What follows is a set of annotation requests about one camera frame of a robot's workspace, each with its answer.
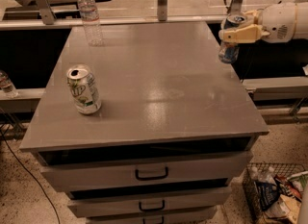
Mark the middle grey drawer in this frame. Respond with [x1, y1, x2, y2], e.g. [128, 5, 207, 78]
[68, 187, 231, 217]

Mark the left metal bracket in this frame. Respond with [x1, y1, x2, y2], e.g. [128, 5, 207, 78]
[36, 0, 56, 25]

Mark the wire basket with trash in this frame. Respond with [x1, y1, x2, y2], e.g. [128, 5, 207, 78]
[243, 163, 307, 224]

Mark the grey drawer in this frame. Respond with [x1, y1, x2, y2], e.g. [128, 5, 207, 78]
[68, 187, 231, 217]
[41, 151, 253, 192]
[86, 206, 217, 224]

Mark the top grey drawer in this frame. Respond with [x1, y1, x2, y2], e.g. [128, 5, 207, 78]
[41, 151, 253, 192]

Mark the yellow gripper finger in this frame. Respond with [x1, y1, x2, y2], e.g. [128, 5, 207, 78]
[244, 10, 261, 24]
[218, 24, 270, 43]

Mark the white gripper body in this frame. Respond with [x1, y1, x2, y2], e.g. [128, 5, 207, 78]
[258, 3, 296, 43]

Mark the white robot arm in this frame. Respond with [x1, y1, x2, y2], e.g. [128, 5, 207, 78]
[218, 2, 308, 44]

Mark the redbull can blue silver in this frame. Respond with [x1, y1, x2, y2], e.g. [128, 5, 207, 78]
[218, 13, 246, 63]

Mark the clear plastic water bottle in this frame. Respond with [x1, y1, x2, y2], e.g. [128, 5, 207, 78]
[77, 0, 103, 46]

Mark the small bottle at left edge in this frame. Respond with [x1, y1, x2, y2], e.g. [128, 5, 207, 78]
[0, 70, 18, 98]

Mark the grey drawer cabinet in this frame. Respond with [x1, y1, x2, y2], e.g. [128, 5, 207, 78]
[19, 21, 270, 224]

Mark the black floor cable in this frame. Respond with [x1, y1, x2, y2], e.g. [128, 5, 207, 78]
[0, 128, 62, 224]

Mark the bottom grey drawer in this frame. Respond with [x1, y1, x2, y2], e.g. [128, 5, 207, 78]
[86, 206, 217, 224]

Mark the green white 7up can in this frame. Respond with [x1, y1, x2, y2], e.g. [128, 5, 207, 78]
[66, 64, 101, 114]

